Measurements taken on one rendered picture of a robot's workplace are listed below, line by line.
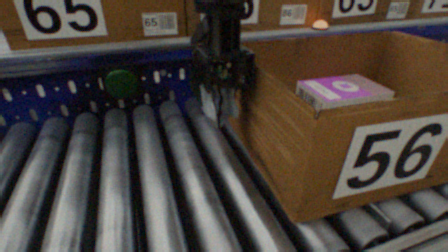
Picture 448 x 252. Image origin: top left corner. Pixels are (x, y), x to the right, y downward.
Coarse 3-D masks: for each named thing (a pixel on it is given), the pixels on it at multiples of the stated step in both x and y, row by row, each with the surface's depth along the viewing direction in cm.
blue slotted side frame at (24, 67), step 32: (352, 32) 77; (416, 32) 85; (0, 64) 52; (32, 64) 54; (64, 64) 56; (96, 64) 58; (160, 64) 65; (0, 96) 57; (32, 96) 59; (64, 96) 62; (96, 96) 64; (160, 96) 70; (192, 96) 73; (0, 128) 60; (128, 128) 68
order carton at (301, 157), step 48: (288, 48) 54; (336, 48) 57; (384, 48) 61; (432, 48) 51; (240, 96) 47; (288, 96) 31; (432, 96) 30; (288, 144) 32; (336, 144) 29; (288, 192) 35; (384, 192) 37
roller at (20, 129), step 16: (16, 128) 55; (32, 128) 58; (0, 144) 51; (16, 144) 51; (32, 144) 56; (0, 160) 46; (16, 160) 48; (0, 176) 44; (16, 176) 47; (0, 192) 42; (0, 208) 41
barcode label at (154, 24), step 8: (144, 16) 62; (152, 16) 62; (160, 16) 63; (168, 16) 63; (144, 24) 62; (152, 24) 63; (160, 24) 64; (168, 24) 64; (176, 24) 65; (144, 32) 63; (152, 32) 64; (160, 32) 64; (168, 32) 65; (176, 32) 66
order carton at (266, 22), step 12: (192, 0) 64; (264, 0) 69; (276, 0) 70; (288, 0) 72; (300, 0) 73; (312, 0) 74; (192, 12) 65; (264, 12) 71; (276, 12) 72; (312, 12) 76; (192, 24) 66; (252, 24) 72; (264, 24) 73; (276, 24) 74; (288, 24) 75; (300, 24) 77; (312, 24) 78
